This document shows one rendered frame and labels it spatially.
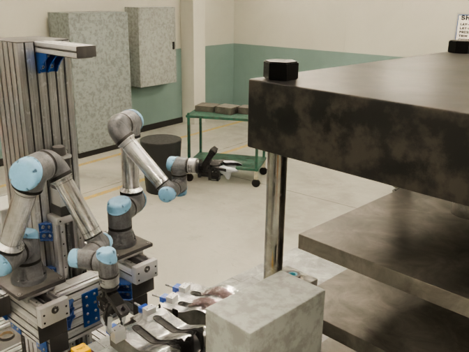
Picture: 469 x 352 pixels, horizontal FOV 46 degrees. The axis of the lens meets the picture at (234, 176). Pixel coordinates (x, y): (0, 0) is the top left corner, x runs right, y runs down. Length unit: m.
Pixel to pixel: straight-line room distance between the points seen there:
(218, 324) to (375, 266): 0.46
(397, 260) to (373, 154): 0.37
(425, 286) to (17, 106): 1.83
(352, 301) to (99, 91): 6.60
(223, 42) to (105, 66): 3.30
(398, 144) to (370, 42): 8.22
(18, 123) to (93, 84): 5.44
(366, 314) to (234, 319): 0.55
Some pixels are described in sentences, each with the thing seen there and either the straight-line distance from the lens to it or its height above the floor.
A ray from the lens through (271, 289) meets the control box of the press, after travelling 1.55.
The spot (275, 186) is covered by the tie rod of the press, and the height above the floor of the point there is 1.69.
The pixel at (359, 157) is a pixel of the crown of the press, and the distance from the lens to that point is 1.40.
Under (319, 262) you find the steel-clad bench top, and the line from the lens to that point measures 3.21.
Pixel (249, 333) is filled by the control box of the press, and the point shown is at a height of 1.47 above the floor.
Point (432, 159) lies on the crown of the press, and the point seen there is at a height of 1.89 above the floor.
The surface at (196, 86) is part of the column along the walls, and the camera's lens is 9.85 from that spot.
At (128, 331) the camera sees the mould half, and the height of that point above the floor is 0.89.
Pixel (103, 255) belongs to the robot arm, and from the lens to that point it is 2.17.
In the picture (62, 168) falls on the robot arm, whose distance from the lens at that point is 2.29.
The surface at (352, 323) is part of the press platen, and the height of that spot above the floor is 1.29.
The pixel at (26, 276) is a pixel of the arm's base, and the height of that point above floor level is 1.08.
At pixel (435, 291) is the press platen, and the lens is 1.52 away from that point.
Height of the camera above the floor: 2.24
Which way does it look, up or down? 18 degrees down
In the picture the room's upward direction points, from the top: 1 degrees clockwise
